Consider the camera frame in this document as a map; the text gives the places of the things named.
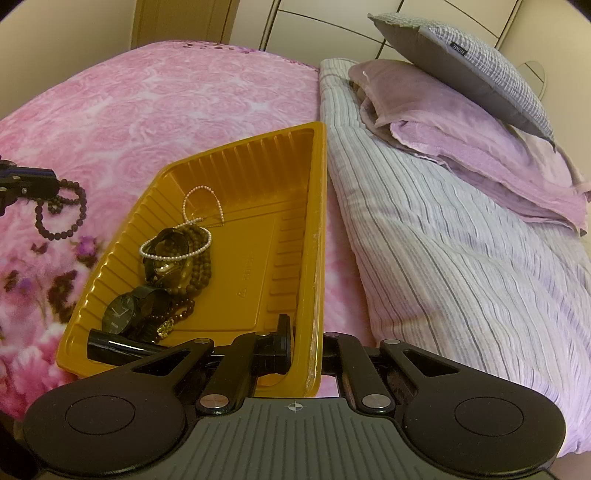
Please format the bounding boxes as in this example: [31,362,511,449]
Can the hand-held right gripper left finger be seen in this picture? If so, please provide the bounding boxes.
[121,315,294,415]

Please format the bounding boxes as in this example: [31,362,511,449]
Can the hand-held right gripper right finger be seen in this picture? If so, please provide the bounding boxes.
[320,331,463,415]

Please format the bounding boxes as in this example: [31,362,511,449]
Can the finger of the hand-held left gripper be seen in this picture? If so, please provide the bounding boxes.
[0,157,57,180]
[0,178,62,216]

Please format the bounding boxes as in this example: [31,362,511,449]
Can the long dark bead bracelet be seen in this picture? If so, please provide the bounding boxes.
[34,179,88,241]

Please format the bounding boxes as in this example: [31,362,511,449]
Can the yellow plastic tray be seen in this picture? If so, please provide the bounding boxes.
[55,121,328,398]

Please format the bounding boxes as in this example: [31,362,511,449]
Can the brown wooden bead bracelet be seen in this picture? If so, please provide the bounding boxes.
[173,220,214,298]

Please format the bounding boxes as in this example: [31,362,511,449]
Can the white pearl bracelet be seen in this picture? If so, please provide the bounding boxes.
[139,227,213,260]

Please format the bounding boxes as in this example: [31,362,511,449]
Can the black wristwatch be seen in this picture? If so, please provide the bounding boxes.
[102,285,172,344]

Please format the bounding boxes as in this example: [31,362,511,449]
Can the thin pearl strand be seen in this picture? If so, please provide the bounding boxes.
[182,185,228,230]

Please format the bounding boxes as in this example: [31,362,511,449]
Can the striped lilac quilt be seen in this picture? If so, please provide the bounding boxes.
[318,58,591,457]

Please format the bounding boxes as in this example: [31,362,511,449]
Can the pink floral blanket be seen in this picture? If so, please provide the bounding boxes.
[0,39,333,407]

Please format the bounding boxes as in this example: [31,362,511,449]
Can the glossy black tube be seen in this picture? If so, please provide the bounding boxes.
[87,329,164,365]

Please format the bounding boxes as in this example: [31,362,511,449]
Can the wooden door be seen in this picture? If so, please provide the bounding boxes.
[130,0,241,49]

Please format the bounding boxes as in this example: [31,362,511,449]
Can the folded purple towel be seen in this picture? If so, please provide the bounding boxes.
[348,59,591,237]

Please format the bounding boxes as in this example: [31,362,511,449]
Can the grey checked pillow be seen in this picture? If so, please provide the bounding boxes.
[368,12,556,141]

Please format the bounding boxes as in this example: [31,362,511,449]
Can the cream wardrobe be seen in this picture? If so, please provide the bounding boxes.
[261,0,591,121]

